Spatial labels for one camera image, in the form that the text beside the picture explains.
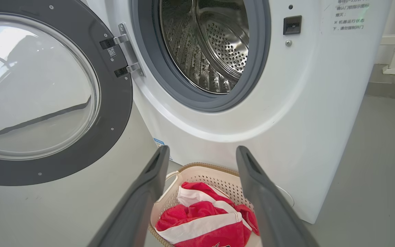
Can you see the metal door hinge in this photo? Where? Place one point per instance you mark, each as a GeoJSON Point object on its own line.
{"type": "Point", "coordinates": [129, 51]}

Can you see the red and white garment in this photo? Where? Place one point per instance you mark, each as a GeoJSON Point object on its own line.
{"type": "Point", "coordinates": [197, 209]}

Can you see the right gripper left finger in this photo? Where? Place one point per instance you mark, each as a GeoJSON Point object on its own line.
{"type": "Point", "coordinates": [139, 206]}

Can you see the chinese text notice sticker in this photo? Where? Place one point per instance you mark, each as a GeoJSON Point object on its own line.
{"type": "Point", "coordinates": [350, 17]}

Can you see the black round glass washer door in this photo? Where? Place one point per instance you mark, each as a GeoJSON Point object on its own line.
{"type": "Point", "coordinates": [115, 113]}

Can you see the white front-load washing machine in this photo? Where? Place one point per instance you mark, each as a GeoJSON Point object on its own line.
{"type": "Point", "coordinates": [286, 103]}

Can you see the blue white energy label sticker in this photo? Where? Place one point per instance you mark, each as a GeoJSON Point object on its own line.
{"type": "Point", "coordinates": [158, 142]}

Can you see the perforated steel washer drum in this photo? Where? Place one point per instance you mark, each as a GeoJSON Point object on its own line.
{"type": "Point", "coordinates": [204, 44]}

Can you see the grey rubber door gasket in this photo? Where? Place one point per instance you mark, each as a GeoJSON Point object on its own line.
{"type": "Point", "coordinates": [149, 58]}

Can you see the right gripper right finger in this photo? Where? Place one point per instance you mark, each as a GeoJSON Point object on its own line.
{"type": "Point", "coordinates": [269, 212]}

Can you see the cream laundry basket brown rim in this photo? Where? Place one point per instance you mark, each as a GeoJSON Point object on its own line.
{"type": "Point", "coordinates": [218, 180]}

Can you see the black door latch socket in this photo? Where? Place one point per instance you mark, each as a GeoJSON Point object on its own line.
{"type": "Point", "coordinates": [292, 25]}

